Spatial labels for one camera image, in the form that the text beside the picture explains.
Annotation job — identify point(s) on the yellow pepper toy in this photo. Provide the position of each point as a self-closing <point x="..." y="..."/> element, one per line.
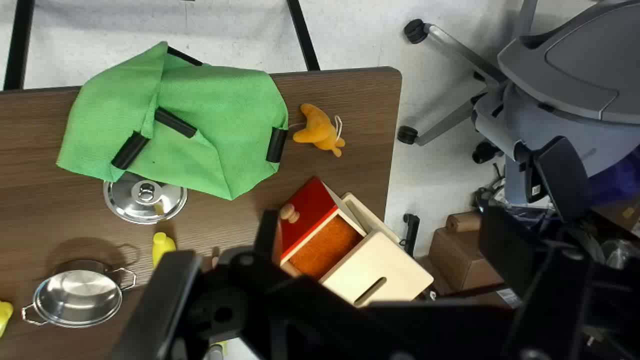
<point x="2" y="319"/>

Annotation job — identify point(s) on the green cloth bag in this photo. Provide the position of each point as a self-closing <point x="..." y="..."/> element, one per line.
<point x="212" y="112"/>

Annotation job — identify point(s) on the orange plush toy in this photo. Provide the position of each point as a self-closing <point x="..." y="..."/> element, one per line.
<point x="316" y="130"/>

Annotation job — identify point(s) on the brown cardboard box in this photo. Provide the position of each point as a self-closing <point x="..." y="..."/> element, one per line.
<point x="467" y="256"/>

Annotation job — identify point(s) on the small silver pot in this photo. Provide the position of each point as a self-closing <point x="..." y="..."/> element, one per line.
<point x="76" y="300"/>

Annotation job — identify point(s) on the light wooden drawer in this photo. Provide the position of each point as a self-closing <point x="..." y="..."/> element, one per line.
<point x="380" y="271"/>

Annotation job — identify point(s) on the grey office chair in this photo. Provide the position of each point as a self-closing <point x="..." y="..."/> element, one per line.
<point x="566" y="80"/>

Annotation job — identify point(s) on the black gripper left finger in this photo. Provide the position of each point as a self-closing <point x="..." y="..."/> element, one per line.
<point x="160" y="306"/>

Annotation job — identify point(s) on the dark wooden table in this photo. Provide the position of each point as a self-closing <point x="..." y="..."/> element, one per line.
<point x="16" y="41"/>

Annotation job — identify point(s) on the red wooden box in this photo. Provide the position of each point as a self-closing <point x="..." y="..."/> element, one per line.
<point x="311" y="212"/>

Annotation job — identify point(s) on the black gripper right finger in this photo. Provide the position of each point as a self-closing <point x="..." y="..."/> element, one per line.
<point x="551" y="306"/>

